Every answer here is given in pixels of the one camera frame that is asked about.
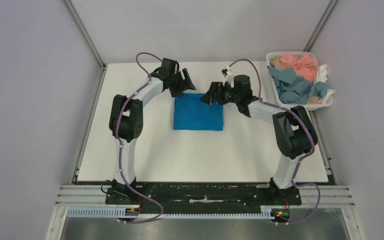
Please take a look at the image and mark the white cable duct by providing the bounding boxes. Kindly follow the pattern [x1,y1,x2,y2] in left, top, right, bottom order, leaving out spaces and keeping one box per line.
[66,206,285,220]

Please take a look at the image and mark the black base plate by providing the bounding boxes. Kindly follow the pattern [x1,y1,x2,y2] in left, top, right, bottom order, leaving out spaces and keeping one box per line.
[105,181,302,215]

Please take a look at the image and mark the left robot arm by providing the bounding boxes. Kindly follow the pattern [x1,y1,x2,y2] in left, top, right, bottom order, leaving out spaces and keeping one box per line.
[107,58,196,204]

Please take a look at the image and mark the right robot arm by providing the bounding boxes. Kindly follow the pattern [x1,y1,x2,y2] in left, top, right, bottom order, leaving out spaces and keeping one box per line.
[200,75,318,204]

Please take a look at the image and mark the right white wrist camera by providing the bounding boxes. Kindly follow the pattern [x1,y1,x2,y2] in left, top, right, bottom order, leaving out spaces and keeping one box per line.
[221,65,235,86]

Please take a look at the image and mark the beige t shirt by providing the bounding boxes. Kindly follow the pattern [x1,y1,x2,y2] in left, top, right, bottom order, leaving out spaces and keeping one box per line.
[269,56,286,71]

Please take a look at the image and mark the white laundry basket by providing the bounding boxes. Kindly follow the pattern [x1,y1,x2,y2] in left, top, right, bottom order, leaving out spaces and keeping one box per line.
[266,51,335,111]

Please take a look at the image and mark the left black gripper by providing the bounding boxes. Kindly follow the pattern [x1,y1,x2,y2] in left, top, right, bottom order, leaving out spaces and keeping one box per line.
[169,68,196,98]

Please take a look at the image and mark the grey blue t shirt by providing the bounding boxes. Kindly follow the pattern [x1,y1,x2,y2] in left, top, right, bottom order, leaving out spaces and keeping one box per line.
[267,66,322,105]

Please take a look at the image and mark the pink t shirt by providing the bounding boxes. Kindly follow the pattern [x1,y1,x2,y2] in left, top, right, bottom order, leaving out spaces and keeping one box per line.
[279,52,319,83]

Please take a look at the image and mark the white t shirt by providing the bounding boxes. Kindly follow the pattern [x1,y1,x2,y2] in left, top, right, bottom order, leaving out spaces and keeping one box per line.
[315,64,335,104]

